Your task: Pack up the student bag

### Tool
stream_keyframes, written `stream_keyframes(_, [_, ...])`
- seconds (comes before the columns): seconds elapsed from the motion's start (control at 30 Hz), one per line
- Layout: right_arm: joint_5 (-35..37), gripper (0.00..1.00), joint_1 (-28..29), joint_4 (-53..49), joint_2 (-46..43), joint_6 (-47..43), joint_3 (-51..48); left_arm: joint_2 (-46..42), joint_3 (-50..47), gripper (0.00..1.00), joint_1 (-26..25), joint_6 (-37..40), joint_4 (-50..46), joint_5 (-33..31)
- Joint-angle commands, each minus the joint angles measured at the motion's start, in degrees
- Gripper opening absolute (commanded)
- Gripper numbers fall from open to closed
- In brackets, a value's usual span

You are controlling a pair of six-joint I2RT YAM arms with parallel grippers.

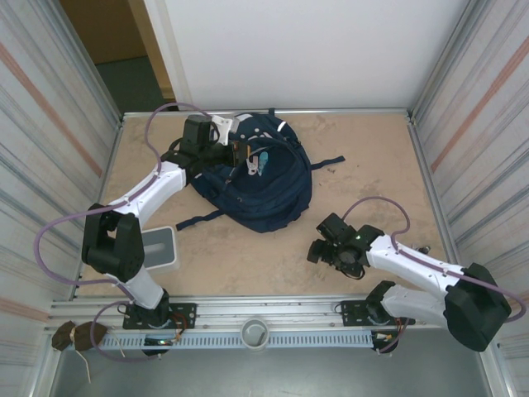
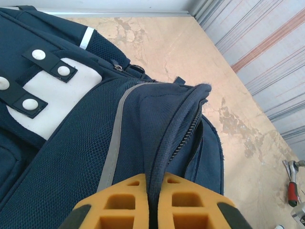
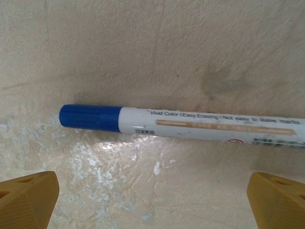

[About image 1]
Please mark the navy blue backpack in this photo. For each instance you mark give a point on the navy blue backpack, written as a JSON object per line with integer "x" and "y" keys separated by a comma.
{"x": 273, "y": 194}

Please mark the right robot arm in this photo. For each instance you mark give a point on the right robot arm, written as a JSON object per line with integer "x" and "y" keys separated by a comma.
{"x": 475, "y": 310}

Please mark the grey round cup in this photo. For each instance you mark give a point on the grey round cup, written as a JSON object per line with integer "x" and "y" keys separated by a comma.
{"x": 255, "y": 333}

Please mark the white grey plastic stand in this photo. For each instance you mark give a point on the white grey plastic stand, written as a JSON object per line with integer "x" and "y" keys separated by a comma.
{"x": 159, "y": 248}

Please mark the brown wooden door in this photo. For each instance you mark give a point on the brown wooden door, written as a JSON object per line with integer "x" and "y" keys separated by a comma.
{"x": 103, "y": 29}

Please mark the circuit board green light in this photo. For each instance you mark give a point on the circuit board green light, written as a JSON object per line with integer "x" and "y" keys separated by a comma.
{"x": 159, "y": 341}

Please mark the brown cloth bundle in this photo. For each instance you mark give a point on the brown cloth bundle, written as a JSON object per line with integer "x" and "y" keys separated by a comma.
{"x": 82, "y": 336}

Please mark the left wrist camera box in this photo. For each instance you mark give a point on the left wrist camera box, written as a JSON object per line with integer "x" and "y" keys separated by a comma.
{"x": 225, "y": 128}

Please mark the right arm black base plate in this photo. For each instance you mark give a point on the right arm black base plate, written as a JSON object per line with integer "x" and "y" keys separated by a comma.
{"x": 355, "y": 312}

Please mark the aluminium mounting rail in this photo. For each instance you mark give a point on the aluminium mounting rail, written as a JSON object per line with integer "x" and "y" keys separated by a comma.
{"x": 268, "y": 308}

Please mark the thin aluminium table rail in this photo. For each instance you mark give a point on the thin aluminium table rail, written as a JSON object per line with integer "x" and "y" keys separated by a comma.
{"x": 351, "y": 111}

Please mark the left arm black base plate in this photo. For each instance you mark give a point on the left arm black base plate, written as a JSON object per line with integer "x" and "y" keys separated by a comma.
{"x": 186, "y": 316}

